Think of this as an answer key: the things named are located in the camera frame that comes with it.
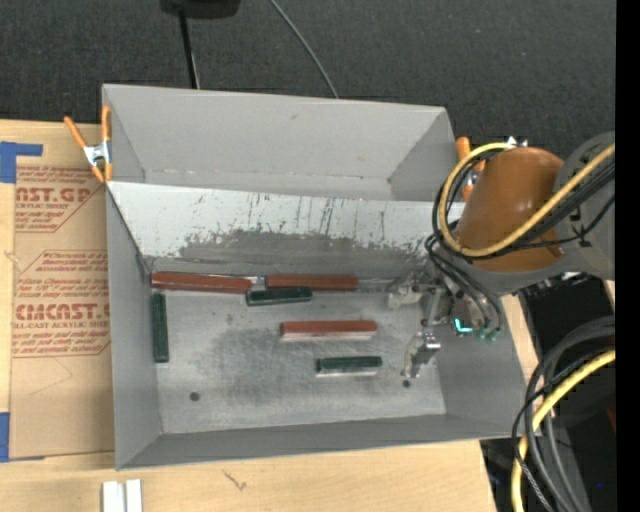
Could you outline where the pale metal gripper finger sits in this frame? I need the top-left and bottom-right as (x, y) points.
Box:
(401, 330), (442, 379)
(387, 280), (425, 309)

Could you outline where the dark green flat block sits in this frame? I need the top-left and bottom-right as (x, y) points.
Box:
(244, 285), (314, 307)
(151, 292), (170, 364)
(314, 355), (384, 378)

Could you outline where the red-brown flat block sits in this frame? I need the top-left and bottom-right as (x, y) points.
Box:
(150, 271), (253, 295)
(278, 320), (379, 343)
(264, 273), (360, 293)

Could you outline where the grey metal bin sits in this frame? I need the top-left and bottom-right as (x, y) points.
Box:
(101, 83), (544, 471)

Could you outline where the brown cardboard board, red print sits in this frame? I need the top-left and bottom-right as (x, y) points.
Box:
(0, 118), (117, 462)

